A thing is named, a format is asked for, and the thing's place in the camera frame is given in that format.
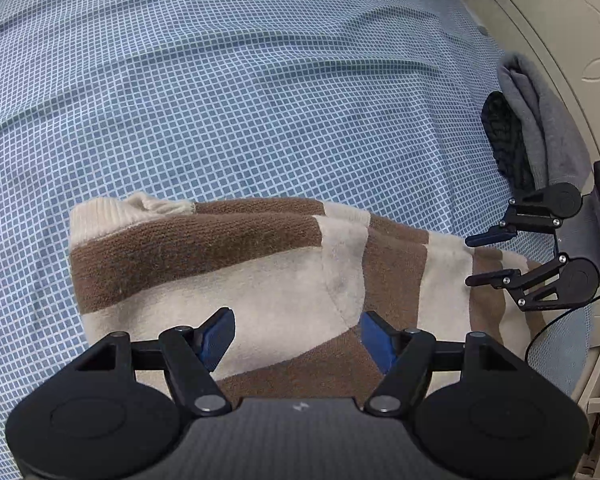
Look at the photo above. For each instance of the black knitted garment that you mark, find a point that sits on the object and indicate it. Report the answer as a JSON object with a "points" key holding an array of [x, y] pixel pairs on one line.
{"points": [[504, 132]]}

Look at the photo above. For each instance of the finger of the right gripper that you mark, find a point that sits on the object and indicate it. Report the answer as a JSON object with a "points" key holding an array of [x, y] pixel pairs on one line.
{"points": [[561, 284], [542, 211]]}

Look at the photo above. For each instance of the blue checkered bed sheet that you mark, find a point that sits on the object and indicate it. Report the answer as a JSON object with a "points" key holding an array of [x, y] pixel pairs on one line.
{"points": [[369, 103]]}

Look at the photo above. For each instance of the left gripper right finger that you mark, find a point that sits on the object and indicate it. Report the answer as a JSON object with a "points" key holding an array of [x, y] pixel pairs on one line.
{"points": [[473, 407]]}

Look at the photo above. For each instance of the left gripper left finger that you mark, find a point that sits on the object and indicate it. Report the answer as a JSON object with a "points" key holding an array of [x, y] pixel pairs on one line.
{"points": [[122, 405]]}

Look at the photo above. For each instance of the brown cream striped sweater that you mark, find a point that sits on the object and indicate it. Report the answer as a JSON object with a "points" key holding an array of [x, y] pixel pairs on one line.
{"points": [[297, 273]]}

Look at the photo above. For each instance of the grey folded garment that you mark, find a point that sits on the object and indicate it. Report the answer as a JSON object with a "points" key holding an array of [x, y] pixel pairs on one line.
{"points": [[554, 147]]}

